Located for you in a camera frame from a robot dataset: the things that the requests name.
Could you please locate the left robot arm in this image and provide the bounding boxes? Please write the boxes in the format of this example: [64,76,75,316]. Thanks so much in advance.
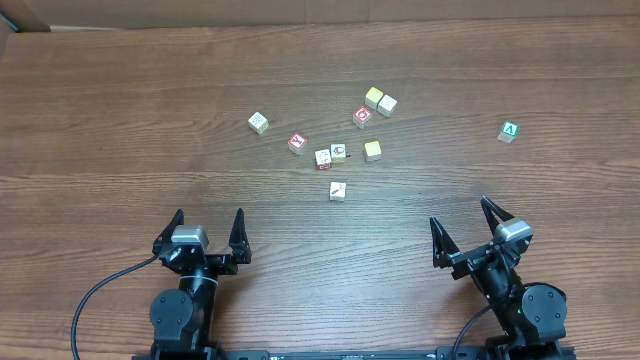
[149,209,252,360]

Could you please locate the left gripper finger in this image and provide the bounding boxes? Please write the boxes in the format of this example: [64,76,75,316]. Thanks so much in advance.
[152,209,184,255]
[228,208,252,264]

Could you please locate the red circle wooden block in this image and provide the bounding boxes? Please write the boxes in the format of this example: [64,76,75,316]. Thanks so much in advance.
[352,106,373,129]

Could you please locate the white wooden block upper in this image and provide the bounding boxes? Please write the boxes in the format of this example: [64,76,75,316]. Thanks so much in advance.
[377,94,397,117]

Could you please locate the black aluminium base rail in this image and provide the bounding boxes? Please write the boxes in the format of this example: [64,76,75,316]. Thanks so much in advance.
[131,346,577,360]

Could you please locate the yellow wooden block upper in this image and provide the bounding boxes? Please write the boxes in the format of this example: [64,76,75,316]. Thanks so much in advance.
[364,87,384,110]

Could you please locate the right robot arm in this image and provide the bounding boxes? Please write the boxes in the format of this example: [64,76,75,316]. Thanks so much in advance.
[429,197,576,360]

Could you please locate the red picture wooden block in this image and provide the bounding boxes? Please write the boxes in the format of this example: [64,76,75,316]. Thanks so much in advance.
[314,149,333,170]

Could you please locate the yellow wooden block centre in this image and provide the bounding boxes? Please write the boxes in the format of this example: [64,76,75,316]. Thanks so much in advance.
[364,141,382,162]

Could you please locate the green V wooden block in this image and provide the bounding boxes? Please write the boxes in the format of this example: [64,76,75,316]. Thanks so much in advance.
[497,121,520,143]

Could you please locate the hammer picture wooden block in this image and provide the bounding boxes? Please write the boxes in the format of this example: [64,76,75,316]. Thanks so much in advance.
[329,182,346,202]

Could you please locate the brown animal wooden block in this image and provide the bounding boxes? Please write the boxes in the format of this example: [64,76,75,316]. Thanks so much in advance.
[330,144,347,164]

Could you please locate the yellow wooden block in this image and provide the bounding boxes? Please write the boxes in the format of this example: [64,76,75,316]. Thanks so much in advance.
[364,141,382,162]
[364,87,384,110]

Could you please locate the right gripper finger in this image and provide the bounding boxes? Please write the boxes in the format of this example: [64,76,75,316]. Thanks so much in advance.
[429,217,460,269]
[480,196,514,235]

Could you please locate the dotted pattern wooden block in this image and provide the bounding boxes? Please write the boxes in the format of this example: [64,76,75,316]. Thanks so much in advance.
[248,112,269,134]

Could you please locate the red Y wooden block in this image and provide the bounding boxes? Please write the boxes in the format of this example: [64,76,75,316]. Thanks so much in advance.
[287,132,308,155]

